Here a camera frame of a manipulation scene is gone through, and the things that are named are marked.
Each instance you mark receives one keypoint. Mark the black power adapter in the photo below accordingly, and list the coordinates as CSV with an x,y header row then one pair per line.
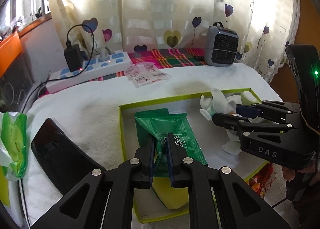
x,y
73,57

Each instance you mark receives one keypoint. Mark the grey portable heater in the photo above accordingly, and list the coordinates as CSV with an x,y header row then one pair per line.
x,y
221,46

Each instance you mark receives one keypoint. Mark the green tissue pack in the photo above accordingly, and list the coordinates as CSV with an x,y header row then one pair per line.
x,y
14,151

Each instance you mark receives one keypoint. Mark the black smartphone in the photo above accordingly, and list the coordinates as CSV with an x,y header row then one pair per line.
x,y
64,163

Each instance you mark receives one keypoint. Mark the orange storage box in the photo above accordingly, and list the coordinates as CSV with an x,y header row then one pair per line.
x,y
10,49

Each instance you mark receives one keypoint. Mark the white power strip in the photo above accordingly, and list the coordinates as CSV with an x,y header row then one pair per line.
x,y
64,78

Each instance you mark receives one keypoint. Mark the heart-patterned curtain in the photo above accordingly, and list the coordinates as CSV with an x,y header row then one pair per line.
x,y
264,27

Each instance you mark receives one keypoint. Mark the white towel table cover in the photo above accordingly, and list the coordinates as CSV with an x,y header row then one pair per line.
x,y
89,115

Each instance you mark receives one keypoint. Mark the plaid cloth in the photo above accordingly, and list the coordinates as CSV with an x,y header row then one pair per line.
x,y
161,58

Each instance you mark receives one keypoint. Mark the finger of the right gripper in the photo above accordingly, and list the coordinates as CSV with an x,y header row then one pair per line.
x,y
231,122
275,111

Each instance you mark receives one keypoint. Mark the green floral towel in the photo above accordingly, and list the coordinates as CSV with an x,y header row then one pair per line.
x,y
248,99

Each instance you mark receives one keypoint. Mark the plain yellow sponge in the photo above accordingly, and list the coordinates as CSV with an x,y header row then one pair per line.
x,y
172,198

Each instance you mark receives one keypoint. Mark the lime green box lid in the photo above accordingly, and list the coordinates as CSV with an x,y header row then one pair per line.
x,y
4,190

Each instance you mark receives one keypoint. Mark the person's right hand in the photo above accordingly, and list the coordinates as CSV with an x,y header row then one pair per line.
x,y
289,174

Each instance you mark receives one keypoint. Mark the small sachet packets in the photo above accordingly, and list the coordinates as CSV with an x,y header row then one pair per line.
x,y
145,73

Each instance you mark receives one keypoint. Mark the lime green cardboard box tray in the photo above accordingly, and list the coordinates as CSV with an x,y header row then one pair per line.
x,y
195,144

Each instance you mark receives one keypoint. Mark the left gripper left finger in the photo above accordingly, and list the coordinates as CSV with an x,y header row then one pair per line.
x,y
102,199

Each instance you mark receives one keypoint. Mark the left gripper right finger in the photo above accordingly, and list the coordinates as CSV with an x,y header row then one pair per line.
x,y
218,198

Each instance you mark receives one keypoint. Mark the red tassel mask ornament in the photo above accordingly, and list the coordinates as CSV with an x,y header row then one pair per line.
x,y
262,181

